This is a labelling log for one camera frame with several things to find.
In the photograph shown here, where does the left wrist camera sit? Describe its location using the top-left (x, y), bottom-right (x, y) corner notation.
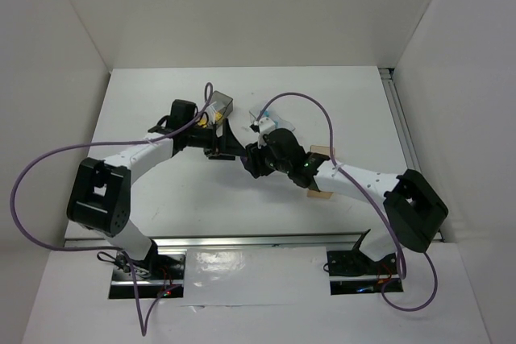
top-left (205, 101), bottom-right (226, 121)

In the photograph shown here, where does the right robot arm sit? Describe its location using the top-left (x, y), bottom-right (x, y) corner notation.
top-left (243, 128), bottom-right (448, 254)

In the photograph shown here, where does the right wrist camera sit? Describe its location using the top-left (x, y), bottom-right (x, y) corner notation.
top-left (250, 117), bottom-right (277, 148)

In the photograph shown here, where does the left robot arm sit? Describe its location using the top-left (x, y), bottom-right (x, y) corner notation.
top-left (66, 100), bottom-right (245, 271)

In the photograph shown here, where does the clear plastic container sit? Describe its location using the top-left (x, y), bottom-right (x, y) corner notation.
top-left (249, 105), bottom-right (295, 132)

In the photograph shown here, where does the aluminium side rail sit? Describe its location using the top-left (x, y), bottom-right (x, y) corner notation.
top-left (378, 66), bottom-right (440, 232)

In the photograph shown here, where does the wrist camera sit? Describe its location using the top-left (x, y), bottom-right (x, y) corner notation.
top-left (250, 117), bottom-right (277, 148)
top-left (205, 101), bottom-right (226, 121)

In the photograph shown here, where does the smoky grey plastic container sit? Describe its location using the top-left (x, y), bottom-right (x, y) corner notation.
top-left (205, 90), bottom-right (233, 127)

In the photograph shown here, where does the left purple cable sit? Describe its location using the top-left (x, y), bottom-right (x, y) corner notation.
top-left (10, 81), bottom-right (214, 337)

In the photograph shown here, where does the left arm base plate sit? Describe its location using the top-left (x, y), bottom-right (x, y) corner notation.
top-left (107, 252), bottom-right (186, 300)

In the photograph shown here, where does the amber plastic container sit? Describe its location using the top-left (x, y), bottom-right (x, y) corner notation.
top-left (306, 145), bottom-right (338, 201)

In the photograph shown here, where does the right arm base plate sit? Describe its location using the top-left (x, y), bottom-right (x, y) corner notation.
top-left (322, 250), bottom-right (403, 296)

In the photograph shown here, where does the aluminium front rail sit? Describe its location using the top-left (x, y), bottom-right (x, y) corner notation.
top-left (62, 230), bottom-right (444, 251)

